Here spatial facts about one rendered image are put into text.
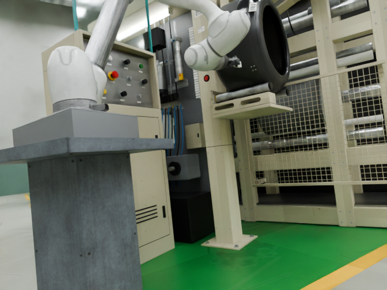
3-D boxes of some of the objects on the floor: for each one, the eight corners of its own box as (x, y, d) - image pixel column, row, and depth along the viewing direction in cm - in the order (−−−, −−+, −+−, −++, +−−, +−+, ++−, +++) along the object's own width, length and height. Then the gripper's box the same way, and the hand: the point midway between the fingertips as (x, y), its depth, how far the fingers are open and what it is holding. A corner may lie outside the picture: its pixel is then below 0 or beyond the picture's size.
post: (215, 243, 182) (175, -130, 192) (226, 237, 192) (187, -116, 203) (233, 245, 174) (190, -143, 184) (243, 239, 185) (202, -128, 195)
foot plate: (201, 245, 180) (200, 242, 180) (222, 233, 202) (222, 231, 202) (238, 250, 164) (238, 246, 165) (257, 237, 186) (257, 233, 186)
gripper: (228, 48, 127) (250, 53, 146) (204, 56, 134) (228, 60, 154) (230, 65, 127) (253, 68, 146) (207, 72, 135) (230, 74, 154)
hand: (236, 64), depth 147 cm, fingers closed
